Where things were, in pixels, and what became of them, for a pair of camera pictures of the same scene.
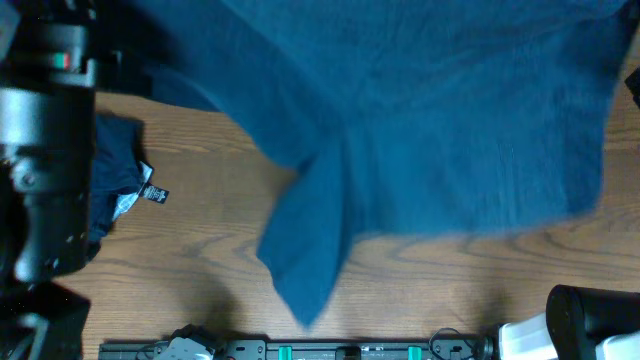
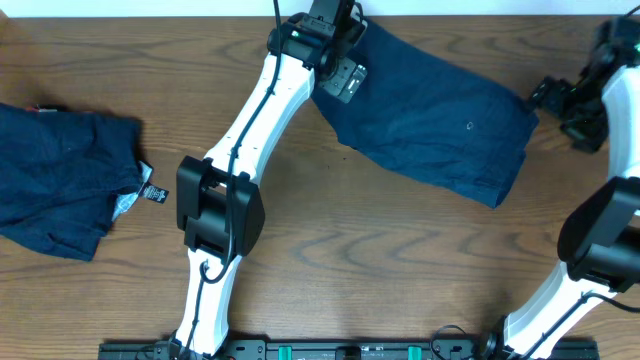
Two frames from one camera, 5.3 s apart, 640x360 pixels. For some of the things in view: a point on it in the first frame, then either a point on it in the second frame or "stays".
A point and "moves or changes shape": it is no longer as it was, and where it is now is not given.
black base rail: [300, 349] stays
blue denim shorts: [400, 117] moves or changes shape
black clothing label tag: [155, 193] stays
